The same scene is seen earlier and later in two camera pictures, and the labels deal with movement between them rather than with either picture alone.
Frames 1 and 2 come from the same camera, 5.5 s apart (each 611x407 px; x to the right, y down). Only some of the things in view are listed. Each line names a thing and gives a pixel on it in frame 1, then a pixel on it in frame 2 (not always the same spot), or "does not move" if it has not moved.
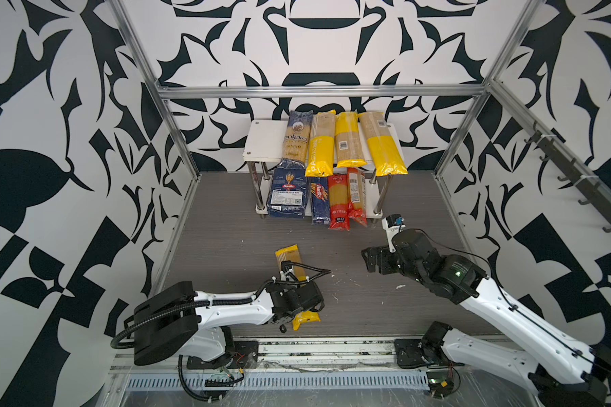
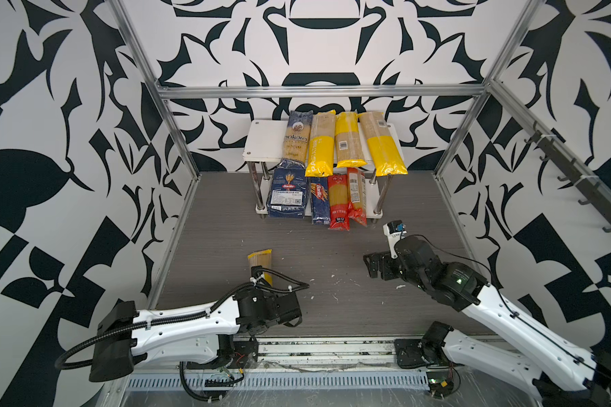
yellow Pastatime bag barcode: x=386 y=153 does not move
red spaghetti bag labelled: x=356 y=195 does not move
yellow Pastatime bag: x=290 y=254 -> x=263 y=259
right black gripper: x=383 y=253 does not move
